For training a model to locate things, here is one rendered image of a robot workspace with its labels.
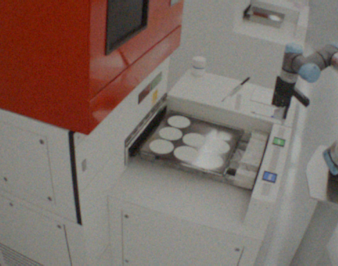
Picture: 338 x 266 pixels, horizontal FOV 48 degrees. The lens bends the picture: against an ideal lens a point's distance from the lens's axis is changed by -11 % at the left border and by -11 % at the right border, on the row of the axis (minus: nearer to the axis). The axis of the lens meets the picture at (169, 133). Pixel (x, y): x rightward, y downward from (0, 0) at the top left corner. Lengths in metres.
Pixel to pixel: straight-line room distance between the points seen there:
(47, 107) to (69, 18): 0.31
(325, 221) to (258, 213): 0.63
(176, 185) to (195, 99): 0.49
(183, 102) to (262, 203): 0.74
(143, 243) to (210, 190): 0.35
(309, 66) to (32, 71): 0.95
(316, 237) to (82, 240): 1.19
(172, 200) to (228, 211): 0.22
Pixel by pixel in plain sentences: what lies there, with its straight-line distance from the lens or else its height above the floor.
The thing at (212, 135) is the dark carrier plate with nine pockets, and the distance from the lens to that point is 1.87.
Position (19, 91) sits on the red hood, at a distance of 1.32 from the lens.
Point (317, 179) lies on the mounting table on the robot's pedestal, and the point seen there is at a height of 0.82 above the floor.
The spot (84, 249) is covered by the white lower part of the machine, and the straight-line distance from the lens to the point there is 1.62.
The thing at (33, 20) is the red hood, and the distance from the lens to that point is 1.18.
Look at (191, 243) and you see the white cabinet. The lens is 1.63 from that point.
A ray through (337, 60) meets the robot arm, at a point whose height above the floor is 1.43.
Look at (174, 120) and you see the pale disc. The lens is 1.94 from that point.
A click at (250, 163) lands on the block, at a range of 1.72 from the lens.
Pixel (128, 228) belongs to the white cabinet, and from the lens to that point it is 1.71.
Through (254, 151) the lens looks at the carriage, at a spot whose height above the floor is 0.88.
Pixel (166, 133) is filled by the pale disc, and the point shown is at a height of 0.90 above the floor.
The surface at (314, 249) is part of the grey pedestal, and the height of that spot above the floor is 0.37.
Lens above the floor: 1.91
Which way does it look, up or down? 33 degrees down
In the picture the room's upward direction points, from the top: 5 degrees clockwise
